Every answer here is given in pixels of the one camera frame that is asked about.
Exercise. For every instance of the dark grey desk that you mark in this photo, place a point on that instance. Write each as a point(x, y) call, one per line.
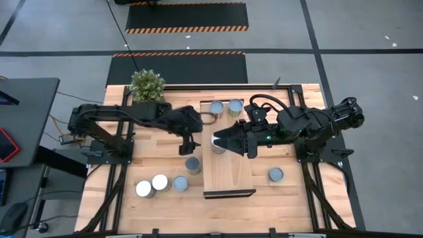
point(29, 115)

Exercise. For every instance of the white topped tin can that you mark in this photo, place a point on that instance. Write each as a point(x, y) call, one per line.
point(160, 182)
point(218, 150)
point(144, 189)

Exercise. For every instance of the black aluminium rig frame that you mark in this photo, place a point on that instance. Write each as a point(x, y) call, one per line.
point(215, 87)

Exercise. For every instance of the green labelled tin can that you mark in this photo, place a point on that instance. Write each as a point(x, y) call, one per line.
point(235, 107)

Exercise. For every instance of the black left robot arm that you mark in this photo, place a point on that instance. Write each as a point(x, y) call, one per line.
point(109, 114)

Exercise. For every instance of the black mat hazard stripes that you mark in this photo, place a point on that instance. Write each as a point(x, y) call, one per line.
point(185, 69)

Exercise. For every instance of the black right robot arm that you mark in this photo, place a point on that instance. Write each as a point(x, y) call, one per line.
point(317, 125)

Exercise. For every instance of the black computer mouse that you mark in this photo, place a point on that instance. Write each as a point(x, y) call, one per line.
point(13, 216)

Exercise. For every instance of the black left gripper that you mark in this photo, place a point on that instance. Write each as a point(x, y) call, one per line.
point(185, 120)

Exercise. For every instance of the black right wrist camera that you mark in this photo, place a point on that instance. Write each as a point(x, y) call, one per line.
point(259, 115)

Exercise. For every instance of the red edged tablet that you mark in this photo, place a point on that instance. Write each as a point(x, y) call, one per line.
point(6, 147)

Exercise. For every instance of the green plant in slatted pot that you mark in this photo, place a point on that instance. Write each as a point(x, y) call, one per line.
point(147, 85)

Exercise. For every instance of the dark grey topped can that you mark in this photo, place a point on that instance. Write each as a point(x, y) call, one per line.
point(193, 165)

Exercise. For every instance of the silver topped tin can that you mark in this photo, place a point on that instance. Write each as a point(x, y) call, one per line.
point(276, 174)
point(216, 108)

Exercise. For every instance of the wooden shelf black metal legs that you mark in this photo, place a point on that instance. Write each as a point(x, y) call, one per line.
point(228, 172)

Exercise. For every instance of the vegetable print tin can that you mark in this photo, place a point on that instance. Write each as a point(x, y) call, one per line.
point(180, 183)

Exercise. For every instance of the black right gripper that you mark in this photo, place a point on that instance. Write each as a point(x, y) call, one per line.
point(257, 135)

